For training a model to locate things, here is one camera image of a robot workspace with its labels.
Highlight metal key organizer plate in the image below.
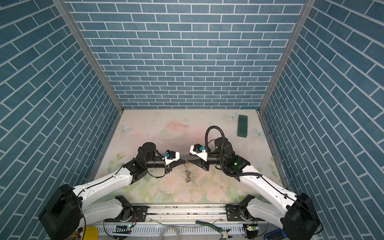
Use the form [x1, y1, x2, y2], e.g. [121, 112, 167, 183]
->
[184, 156, 191, 183]

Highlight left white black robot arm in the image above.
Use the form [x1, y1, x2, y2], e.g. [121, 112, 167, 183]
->
[39, 142, 185, 240]

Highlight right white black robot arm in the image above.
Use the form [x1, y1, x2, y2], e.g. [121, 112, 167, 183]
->
[190, 126, 324, 240]

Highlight green rectangular block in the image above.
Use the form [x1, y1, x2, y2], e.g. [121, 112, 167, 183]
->
[237, 115, 248, 138]

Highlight clear plastic tube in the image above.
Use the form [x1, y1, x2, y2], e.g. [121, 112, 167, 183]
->
[157, 226, 181, 240]

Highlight blue device box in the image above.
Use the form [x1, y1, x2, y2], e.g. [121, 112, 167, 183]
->
[264, 229, 287, 240]

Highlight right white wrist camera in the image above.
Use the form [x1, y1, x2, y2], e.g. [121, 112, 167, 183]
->
[190, 144, 208, 162]

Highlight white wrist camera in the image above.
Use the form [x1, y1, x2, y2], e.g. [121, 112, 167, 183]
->
[163, 150, 180, 166]
[190, 144, 208, 162]

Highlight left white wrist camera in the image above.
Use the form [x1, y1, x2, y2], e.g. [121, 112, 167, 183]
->
[163, 150, 180, 166]

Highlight aluminium front rail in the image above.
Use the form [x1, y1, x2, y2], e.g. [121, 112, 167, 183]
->
[53, 202, 319, 240]

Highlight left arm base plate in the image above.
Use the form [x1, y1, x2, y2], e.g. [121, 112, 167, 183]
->
[114, 206, 149, 223]

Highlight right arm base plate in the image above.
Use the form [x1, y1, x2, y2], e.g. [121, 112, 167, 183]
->
[225, 204, 257, 222]

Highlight green-handled pliers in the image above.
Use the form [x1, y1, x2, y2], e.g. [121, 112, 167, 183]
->
[195, 221, 232, 240]

